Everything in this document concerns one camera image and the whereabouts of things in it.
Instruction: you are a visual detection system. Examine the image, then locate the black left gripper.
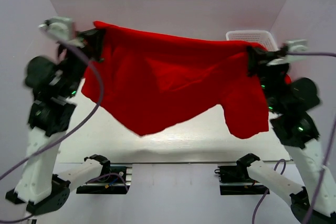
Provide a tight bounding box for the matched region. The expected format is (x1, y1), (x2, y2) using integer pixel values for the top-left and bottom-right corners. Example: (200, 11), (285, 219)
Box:
(64, 26), (107, 95)

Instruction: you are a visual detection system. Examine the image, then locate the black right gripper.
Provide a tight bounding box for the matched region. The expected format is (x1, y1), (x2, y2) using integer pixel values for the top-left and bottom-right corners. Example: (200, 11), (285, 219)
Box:
(244, 44), (286, 111)

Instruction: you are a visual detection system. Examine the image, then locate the red t shirt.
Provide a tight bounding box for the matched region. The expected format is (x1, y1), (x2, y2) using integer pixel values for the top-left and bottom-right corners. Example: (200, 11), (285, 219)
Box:
(285, 74), (292, 84)
(81, 21), (269, 139)

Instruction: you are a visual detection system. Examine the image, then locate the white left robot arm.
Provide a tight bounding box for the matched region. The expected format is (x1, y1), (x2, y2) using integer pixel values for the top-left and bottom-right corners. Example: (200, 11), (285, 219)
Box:
(6, 29), (111, 216)

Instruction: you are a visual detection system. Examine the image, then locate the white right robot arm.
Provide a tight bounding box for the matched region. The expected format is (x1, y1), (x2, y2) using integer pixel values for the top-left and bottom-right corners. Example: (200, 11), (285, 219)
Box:
(237, 46), (335, 223)

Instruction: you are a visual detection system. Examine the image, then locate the red t shirt in basket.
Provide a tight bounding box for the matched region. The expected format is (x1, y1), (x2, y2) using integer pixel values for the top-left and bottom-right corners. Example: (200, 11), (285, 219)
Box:
(285, 74), (292, 84)

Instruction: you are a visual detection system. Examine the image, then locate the white plastic laundry basket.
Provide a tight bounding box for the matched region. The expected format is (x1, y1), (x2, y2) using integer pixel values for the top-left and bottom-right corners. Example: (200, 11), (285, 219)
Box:
(226, 30), (278, 51)

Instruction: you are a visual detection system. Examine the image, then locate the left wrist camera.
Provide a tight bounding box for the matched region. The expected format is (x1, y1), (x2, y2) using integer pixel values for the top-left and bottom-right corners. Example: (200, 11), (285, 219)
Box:
(38, 16), (83, 47)

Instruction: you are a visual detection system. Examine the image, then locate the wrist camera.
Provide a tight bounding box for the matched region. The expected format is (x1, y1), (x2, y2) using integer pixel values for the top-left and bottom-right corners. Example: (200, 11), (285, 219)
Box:
(266, 39), (308, 66)
(38, 16), (83, 47)

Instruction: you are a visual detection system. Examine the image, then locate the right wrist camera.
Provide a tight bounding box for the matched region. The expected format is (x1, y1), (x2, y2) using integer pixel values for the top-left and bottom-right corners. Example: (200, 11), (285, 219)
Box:
(266, 39), (308, 66)

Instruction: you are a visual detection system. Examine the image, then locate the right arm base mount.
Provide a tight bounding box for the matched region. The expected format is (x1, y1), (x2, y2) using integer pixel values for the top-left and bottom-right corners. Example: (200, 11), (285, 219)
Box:
(214, 165), (269, 196)

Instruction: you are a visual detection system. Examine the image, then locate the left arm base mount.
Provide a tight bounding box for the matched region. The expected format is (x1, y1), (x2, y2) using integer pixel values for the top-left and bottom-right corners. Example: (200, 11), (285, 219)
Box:
(76, 164), (132, 195)

